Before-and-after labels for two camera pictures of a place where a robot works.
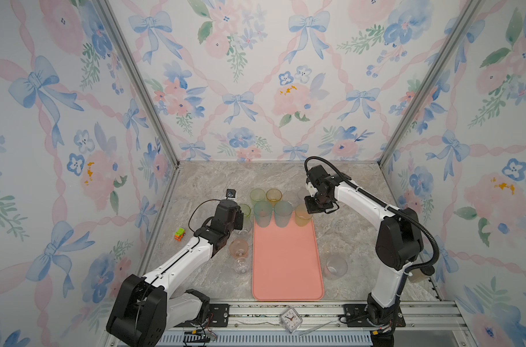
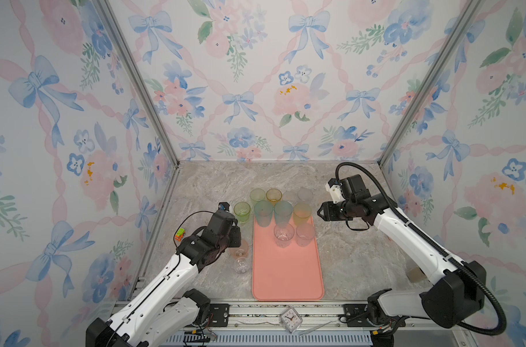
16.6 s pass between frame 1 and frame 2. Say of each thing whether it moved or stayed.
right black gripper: moved
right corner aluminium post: stayed
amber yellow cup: stayed
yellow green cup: stayed
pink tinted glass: stayed
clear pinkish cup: moved
